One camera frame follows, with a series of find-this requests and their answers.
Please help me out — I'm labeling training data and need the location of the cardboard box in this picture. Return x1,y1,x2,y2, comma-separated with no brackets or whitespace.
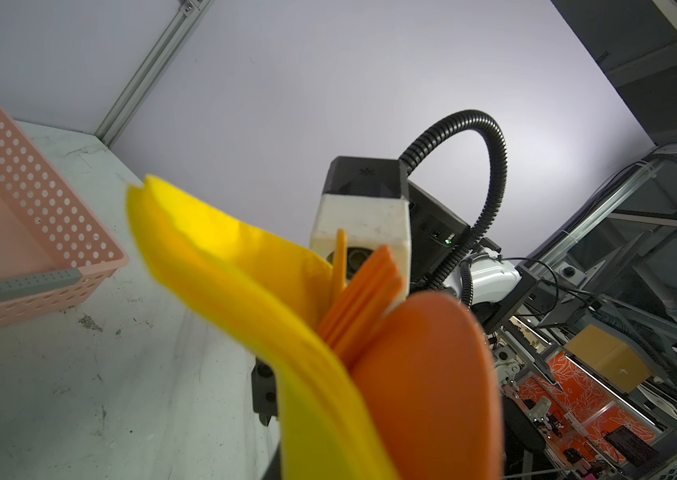
565,325,653,393

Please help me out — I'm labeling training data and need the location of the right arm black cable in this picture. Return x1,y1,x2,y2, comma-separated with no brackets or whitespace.
397,109,508,292

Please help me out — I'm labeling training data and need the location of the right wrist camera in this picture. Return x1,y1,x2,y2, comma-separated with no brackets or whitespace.
310,156,412,298

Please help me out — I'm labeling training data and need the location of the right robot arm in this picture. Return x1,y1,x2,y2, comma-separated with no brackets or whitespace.
252,182,521,426

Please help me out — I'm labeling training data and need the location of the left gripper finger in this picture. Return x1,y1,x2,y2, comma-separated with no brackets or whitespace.
262,443,282,480

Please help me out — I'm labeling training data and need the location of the yellow paper napkin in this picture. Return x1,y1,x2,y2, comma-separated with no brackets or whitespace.
126,176,397,479

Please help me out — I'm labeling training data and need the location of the pink plastic basket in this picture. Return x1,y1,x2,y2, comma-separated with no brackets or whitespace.
0,108,128,328

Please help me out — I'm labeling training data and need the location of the orange plastic fork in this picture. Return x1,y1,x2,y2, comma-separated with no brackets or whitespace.
318,229,405,368

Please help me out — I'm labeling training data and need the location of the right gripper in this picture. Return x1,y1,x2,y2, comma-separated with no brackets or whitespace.
252,359,278,426

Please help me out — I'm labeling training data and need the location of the orange plastic spoon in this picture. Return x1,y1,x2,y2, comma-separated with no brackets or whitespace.
349,292,504,479

